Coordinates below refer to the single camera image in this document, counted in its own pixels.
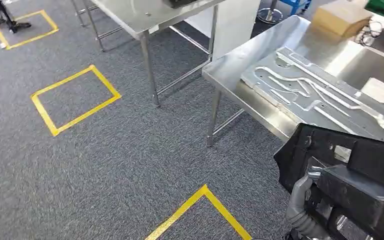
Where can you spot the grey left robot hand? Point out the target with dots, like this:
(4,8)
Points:
(298,205)

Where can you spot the black plastic plate holder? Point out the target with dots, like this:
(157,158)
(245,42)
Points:
(361,185)

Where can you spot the stamped sheet metal panel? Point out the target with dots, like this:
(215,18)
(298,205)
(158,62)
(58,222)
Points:
(311,96)

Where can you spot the white paper pad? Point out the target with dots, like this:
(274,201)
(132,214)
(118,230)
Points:
(377,90)

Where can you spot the stainless steel table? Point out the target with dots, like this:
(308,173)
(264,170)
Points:
(245,56)
(135,13)

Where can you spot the brown cardboard box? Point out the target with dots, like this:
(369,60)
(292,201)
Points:
(341,16)

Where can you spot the black plastic part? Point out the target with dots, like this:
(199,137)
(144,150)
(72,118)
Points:
(182,2)

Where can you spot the black stand legs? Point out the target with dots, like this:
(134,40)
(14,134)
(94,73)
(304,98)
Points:
(4,16)

